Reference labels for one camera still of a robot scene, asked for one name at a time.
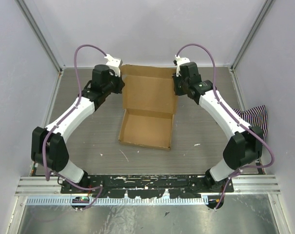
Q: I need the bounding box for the brown cardboard box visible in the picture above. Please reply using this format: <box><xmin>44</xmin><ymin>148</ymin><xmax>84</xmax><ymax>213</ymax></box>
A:
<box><xmin>118</xmin><ymin>64</ymin><xmax>177</xmax><ymax>150</ymax></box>

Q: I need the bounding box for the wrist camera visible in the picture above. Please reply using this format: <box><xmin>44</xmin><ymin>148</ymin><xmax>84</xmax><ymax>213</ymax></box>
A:
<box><xmin>175</xmin><ymin>55</ymin><xmax>190</xmax><ymax>77</ymax></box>
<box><xmin>104</xmin><ymin>54</ymin><xmax>122</xmax><ymax>77</ymax></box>

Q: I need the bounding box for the aluminium front rail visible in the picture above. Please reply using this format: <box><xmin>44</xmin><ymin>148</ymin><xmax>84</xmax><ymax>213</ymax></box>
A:
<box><xmin>15</xmin><ymin>174</ymin><xmax>280</xmax><ymax>196</ymax></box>

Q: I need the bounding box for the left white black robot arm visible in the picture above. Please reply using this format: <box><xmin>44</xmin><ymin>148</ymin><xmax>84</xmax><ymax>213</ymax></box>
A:
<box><xmin>31</xmin><ymin>63</ymin><xmax>125</xmax><ymax>194</ymax></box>

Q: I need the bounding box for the aluminium corner post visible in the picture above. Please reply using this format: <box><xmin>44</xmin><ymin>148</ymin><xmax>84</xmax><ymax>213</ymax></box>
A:
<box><xmin>15</xmin><ymin>0</ymin><xmax>63</xmax><ymax>74</ymax></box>
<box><xmin>230</xmin><ymin>0</ymin><xmax>275</xmax><ymax>72</ymax></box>

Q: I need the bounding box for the white slotted cable duct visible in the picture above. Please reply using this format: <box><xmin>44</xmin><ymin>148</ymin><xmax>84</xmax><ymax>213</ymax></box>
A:
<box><xmin>25</xmin><ymin>195</ymin><xmax>208</xmax><ymax>206</ymax></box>

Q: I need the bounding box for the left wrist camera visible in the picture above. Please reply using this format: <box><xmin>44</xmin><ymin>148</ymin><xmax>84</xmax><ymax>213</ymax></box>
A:
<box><xmin>104</xmin><ymin>54</ymin><xmax>122</xmax><ymax>77</ymax></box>

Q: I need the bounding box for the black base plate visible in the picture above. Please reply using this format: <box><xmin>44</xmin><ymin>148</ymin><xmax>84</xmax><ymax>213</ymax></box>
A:
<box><xmin>60</xmin><ymin>173</ymin><xmax>235</xmax><ymax>199</ymax></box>

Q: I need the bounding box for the left aluminium corner post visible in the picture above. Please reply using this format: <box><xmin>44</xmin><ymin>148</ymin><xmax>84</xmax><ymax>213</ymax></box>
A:
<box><xmin>15</xmin><ymin>0</ymin><xmax>63</xmax><ymax>74</ymax></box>

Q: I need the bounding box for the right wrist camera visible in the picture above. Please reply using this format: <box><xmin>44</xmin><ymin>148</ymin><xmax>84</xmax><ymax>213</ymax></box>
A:
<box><xmin>175</xmin><ymin>55</ymin><xmax>190</xmax><ymax>77</ymax></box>

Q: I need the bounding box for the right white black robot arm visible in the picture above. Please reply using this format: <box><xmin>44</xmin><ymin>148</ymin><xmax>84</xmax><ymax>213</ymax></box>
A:
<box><xmin>173</xmin><ymin>58</ymin><xmax>264</xmax><ymax>193</ymax></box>

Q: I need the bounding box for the striped purple cloth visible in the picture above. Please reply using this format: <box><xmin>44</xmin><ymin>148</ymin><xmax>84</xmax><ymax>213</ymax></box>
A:
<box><xmin>233</xmin><ymin>105</ymin><xmax>268</xmax><ymax>141</ymax></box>

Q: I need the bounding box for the right aluminium corner post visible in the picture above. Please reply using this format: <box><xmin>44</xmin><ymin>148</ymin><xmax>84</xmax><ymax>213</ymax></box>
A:
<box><xmin>230</xmin><ymin>0</ymin><xmax>275</xmax><ymax>72</ymax></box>

